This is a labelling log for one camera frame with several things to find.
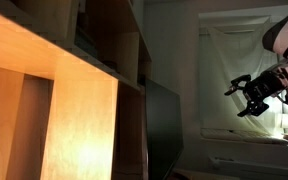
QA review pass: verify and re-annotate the black computer monitor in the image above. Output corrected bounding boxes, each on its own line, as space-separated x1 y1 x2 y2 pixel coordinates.
145 79 184 180

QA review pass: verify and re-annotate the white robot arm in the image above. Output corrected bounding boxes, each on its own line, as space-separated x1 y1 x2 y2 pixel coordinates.
224 16 288 117

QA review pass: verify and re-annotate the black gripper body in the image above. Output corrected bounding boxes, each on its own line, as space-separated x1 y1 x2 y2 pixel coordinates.
243 71 285 101

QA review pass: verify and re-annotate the white hanging curtain cloth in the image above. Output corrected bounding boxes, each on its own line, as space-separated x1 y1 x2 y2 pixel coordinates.
208 17 281 133

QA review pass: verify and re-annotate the wooden bookshelf unit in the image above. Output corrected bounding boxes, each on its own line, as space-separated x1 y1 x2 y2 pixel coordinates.
0 0 151 180

